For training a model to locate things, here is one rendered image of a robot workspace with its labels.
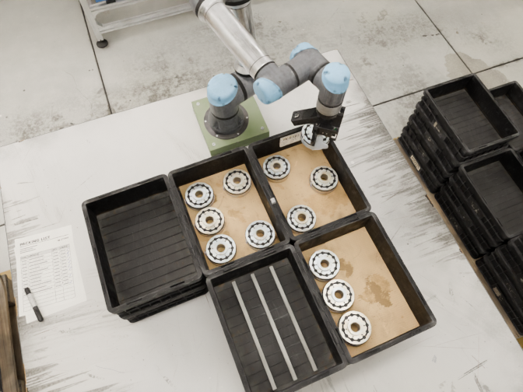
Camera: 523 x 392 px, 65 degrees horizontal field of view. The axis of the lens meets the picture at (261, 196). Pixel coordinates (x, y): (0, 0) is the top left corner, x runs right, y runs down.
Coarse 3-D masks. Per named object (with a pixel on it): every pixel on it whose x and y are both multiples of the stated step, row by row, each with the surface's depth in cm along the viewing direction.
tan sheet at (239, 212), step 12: (240, 168) 155; (204, 180) 153; (216, 180) 153; (216, 192) 151; (252, 192) 151; (216, 204) 149; (228, 204) 149; (240, 204) 149; (252, 204) 149; (192, 216) 147; (228, 216) 147; (240, 216) 147; (252, 216) 147; (264, 216) 147; (228, 228) 145; (240, 228) 145; (204, 240) 143; (240, 240) 143; (276, 240) 143; (240, 252) 141; (252, 252) 141
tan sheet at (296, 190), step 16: (288, 160) 157; (304, 160) 157; (320, 160) 157; (304, 176) 154; (288, 192) 151; (304, 192) 151; (336, 192) 151; (288, 208) 148; (320, 208) 148; (336, 208) 148; (352, 208) 148; (320, 224) 146
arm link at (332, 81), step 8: (328, 64) 110; (336, 64) 110; (320, 72) 112; (328, 72) 109; (336, 72) 109; (344, 72) 109; (320, 80) 112; (328, 80) 109; (336, 80) 108; (344, 80) 109; (320, 88) 114; (328, 88) 111; (336, 88) 110; (344, 88) 111; (320, 96) 116; (328, 96) 113; (336, 96) 113; (344, 96) 116; (328, 104) 116; (336, 104) 116
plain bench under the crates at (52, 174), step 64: (64, 128) 178; (128, 128) 178; (192, 128) 178; (384, 128) 179; (64, 192) 164; (384, 192) 166; (448, 256) 155; (64, 320) 143; (192, 320) 144; (448, 320) 145; (64, 384) 135; (128, 384) 135; (192, 384) 135; (320, 384) 135; (384, 384) 136; (448, 384) 136; (512, 384) 136
